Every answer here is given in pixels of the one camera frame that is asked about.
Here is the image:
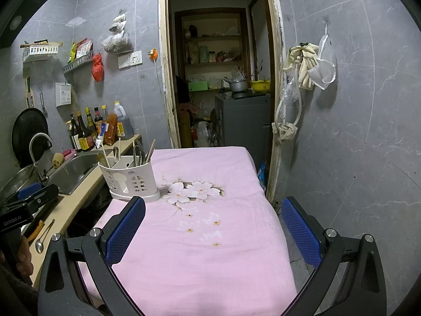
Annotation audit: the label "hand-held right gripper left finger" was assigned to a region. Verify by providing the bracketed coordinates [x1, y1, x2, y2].
[38, 196, 146, 316]

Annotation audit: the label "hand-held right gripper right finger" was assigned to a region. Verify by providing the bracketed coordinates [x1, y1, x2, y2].
[280, 196, 387, 316]

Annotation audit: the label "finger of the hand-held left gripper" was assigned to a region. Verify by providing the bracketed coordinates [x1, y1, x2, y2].
[7, 182, 43, 202]
[24, 184, 60, 213]

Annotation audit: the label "white plastic utensil holder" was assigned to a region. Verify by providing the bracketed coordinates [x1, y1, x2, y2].
[98, 156, 162, 204]

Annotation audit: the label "person's left forearm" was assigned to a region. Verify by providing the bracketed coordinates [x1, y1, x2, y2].
[0, 263, 39, 316]

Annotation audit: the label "person's left hand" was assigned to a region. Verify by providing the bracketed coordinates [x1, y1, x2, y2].
[16, 237, 34, 277]

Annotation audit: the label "steel cooking pot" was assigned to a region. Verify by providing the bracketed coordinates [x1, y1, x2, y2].
[0, 164, 41, 202]

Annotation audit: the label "beige kitchen counter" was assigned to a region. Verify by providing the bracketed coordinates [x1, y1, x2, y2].
[24, 134, 143, 288]

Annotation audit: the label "small metal spoon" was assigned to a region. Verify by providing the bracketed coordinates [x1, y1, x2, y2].
[35, 219, 56, 255]

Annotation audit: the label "steel sink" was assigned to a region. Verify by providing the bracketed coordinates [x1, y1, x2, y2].
[42, 149, 111, 196]

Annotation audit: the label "steel faucet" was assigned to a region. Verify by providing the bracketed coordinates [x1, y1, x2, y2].
[28, 132, 53, 185]

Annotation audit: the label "black frying pan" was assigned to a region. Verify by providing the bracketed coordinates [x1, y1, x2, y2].
[11, 107, 49, 169]

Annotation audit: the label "tan cap soy sauce bottle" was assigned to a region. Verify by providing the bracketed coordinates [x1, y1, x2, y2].
[75, 110, 95, 152]

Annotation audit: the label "blue and white packet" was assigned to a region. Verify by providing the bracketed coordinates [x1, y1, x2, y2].
[95, 123, 109, 149]

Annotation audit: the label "pink floral table cloth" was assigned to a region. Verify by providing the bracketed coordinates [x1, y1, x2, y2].
[79, 146, 298, 316]

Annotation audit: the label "yellow cap sauce bottle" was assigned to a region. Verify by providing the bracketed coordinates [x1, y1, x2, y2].
[84, 107, 98, 139]

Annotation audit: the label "dark cap sauce bottle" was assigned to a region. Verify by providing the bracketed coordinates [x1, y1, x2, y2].
[93, 107, 104, 133]

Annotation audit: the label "orange spice packet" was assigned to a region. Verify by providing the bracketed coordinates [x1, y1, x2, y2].
[104, 112, 118, 146]

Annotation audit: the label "knotted cream rag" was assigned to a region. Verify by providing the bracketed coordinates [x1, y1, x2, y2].
[271, 121, 299, 144]

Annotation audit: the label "cooking oil jug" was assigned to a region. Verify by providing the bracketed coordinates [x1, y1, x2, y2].
[113, 101, 135, 141]

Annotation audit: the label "grey cabinet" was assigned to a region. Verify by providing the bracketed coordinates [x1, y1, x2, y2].
[214, 92, 272, 172]

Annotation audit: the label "yellow gas cylinder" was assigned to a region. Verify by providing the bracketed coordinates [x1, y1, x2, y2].
[177, 103, 193, 149]

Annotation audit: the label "white plastic jug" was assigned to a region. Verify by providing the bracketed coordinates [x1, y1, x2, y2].
[192, 121, 211, 147]

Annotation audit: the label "red plastic bag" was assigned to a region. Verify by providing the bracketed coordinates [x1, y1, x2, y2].
[91, 52, 104, 83]

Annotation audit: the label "yellow pot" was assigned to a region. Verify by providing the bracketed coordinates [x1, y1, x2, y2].
[249, 79, 271, 93]

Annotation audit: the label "seasoning packets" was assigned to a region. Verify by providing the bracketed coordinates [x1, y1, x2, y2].
[67, 37, 94, 63]

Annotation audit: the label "aluminium pot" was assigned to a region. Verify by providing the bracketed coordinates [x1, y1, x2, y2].
[223, 75, 249, 93]

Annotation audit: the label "white mesh bag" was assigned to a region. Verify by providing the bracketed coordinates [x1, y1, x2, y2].
[307, 32, 338, 91]

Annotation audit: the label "cream rubber gloves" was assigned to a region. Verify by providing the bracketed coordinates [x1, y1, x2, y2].
[283, 42, 320, 90]

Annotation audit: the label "dried plant stems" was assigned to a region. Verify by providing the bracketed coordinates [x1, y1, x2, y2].
[250, 60, 268, 82]

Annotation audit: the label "clear bag of dried goods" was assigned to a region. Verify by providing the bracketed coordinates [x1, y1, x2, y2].
[101, 10, 133, 55]

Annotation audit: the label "black range hood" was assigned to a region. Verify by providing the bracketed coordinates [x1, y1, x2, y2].
[0, 0, 50, 50]

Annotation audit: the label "wooden storage shelf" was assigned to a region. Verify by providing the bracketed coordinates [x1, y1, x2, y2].
[174, 8, 251, 93]

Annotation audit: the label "wooden handle knife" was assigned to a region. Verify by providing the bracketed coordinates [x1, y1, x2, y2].
[25, 219, 46, 242]

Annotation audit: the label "white perforated wall box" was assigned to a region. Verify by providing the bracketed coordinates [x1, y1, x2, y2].
[54, 82, 73, 107]

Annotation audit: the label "grey wall rack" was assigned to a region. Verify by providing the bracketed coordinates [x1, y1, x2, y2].
[62, 52, 94, 73]

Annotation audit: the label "white wall basket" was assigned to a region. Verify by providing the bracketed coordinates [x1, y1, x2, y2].
[22, 41, 63, 63]

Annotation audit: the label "white power cable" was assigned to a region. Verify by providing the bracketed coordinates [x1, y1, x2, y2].
[153, 61, 165, 106]

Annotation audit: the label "wooden door frame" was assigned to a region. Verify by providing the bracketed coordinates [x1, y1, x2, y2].
[157, 0, 287, 205]

